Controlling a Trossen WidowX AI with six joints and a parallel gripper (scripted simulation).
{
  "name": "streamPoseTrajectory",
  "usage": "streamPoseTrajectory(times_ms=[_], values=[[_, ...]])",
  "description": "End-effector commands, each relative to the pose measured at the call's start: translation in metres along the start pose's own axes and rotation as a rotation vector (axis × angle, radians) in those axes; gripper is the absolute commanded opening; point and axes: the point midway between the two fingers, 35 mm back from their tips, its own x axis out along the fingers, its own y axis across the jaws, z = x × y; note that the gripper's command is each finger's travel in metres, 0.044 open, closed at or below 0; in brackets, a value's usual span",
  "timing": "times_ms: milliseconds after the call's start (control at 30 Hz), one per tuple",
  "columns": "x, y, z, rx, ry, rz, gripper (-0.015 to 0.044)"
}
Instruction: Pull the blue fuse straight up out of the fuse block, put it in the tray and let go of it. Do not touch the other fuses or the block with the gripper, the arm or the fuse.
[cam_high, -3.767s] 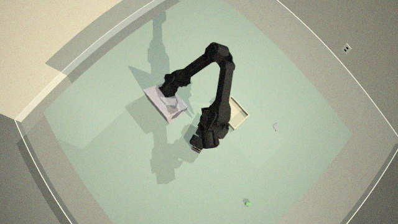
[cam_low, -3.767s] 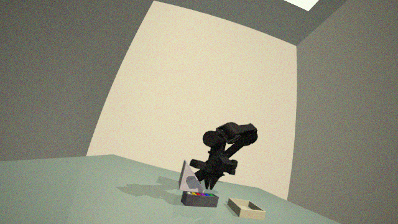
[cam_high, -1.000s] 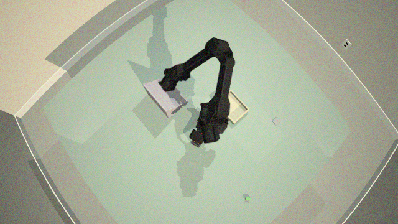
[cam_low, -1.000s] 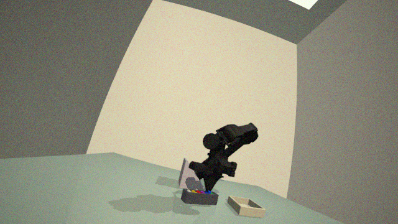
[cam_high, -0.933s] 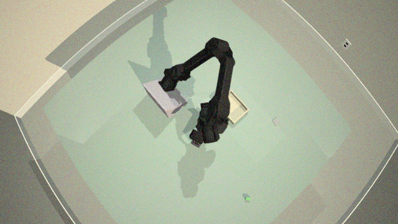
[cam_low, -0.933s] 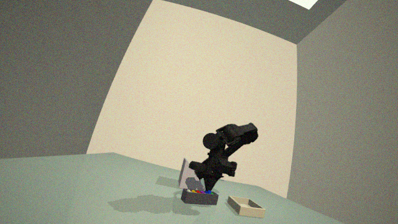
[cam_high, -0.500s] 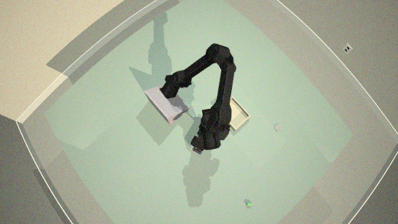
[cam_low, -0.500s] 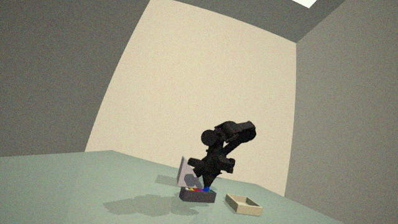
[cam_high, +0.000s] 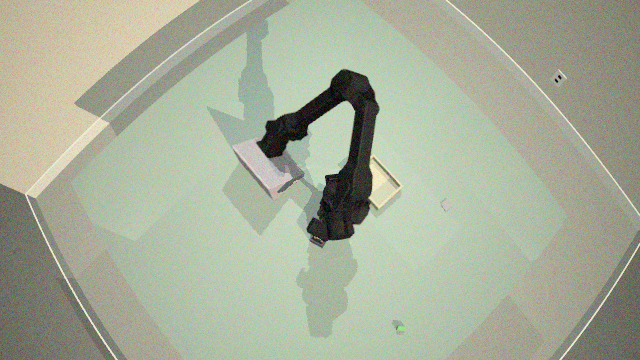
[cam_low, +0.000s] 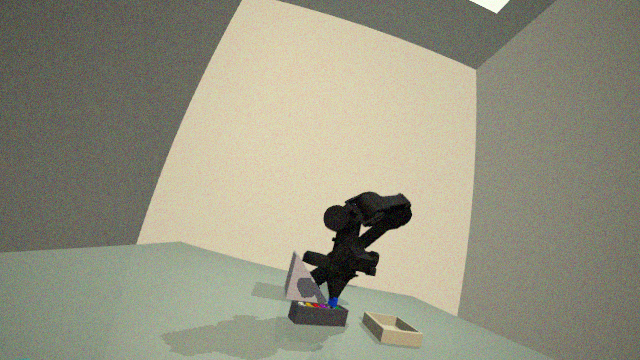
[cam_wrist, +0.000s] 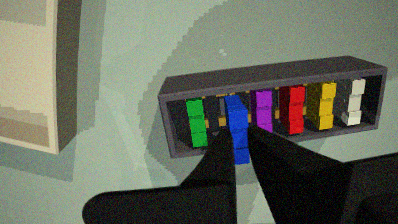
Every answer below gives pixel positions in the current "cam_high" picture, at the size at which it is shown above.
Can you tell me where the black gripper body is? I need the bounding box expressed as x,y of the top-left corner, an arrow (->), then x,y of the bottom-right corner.
306,197 -> 331,242

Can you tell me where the beige rectangular tray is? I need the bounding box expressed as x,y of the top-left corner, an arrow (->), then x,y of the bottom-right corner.
367,154 -> 403,210

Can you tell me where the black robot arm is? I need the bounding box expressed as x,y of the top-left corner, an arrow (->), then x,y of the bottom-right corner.
257,69 -> 380,240

